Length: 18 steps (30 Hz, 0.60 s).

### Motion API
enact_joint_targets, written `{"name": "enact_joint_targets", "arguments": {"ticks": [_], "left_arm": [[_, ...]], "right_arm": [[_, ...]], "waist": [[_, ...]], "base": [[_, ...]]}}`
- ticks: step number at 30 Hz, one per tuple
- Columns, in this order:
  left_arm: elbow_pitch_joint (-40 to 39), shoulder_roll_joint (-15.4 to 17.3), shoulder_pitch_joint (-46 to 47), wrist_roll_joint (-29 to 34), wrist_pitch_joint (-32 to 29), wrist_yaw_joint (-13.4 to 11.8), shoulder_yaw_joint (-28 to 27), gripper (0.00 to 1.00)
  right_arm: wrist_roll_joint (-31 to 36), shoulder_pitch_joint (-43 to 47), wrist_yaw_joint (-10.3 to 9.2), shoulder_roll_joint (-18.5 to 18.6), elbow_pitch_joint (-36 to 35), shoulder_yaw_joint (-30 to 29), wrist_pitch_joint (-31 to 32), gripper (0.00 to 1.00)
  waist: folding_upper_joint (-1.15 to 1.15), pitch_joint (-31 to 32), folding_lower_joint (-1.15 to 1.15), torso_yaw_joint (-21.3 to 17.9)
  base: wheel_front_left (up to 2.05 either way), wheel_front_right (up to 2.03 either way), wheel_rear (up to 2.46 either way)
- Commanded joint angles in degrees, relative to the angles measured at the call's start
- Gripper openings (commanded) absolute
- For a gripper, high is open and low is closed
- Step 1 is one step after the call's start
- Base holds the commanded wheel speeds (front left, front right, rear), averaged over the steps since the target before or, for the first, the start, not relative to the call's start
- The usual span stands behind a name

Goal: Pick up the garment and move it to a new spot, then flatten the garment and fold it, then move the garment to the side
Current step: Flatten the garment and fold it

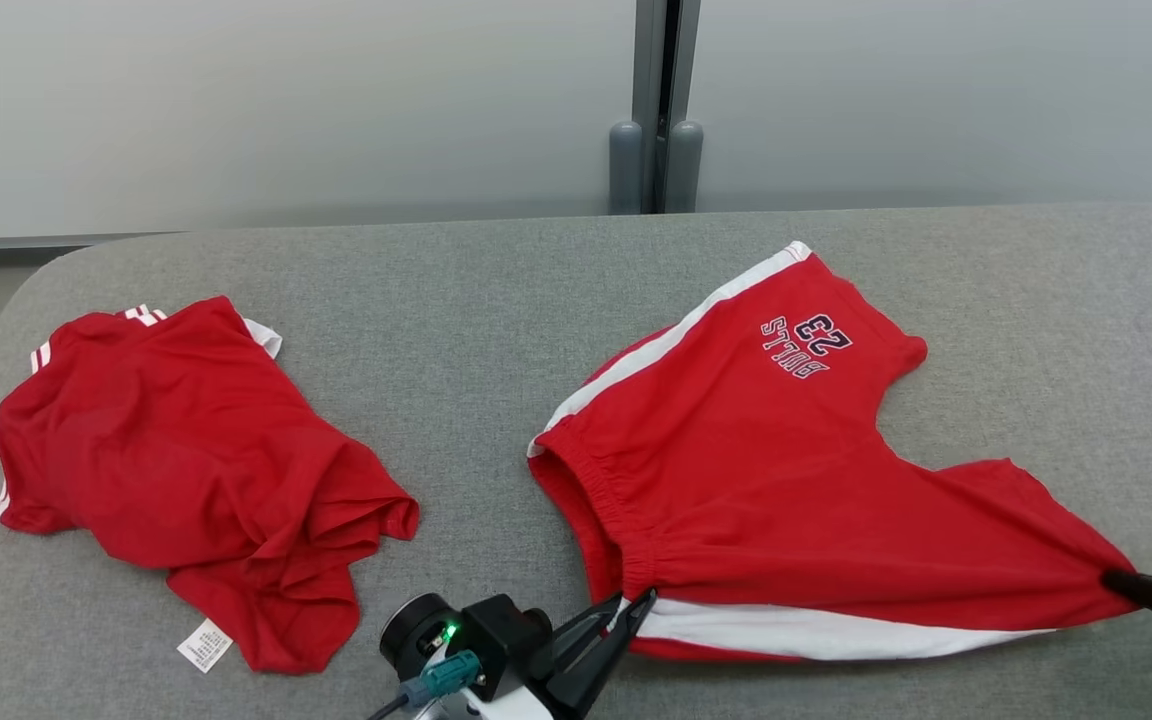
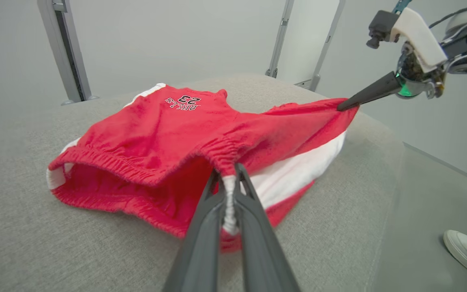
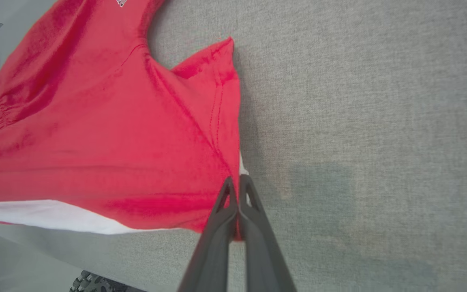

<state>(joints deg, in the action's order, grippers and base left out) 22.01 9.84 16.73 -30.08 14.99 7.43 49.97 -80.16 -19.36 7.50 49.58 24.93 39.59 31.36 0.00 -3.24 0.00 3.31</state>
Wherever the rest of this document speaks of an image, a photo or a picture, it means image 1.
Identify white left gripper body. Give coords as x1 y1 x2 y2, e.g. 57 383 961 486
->
416 688 579 720

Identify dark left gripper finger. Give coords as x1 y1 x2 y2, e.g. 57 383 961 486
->
546 587 658 718
552 597 629 675

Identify red white-striped basketball shorts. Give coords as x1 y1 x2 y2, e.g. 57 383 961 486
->
526 240 1139 664

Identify red Bulls 23 jersey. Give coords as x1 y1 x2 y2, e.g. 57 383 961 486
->
0 295 422 677

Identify teal left camera connector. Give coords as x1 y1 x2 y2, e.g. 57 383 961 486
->
400 650 483 710

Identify grey cylinder post cap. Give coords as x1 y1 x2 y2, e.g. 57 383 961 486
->
608 120 645 216
668 120 706 215

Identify grey partition frame post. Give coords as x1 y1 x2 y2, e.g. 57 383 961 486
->
632 0 703 216

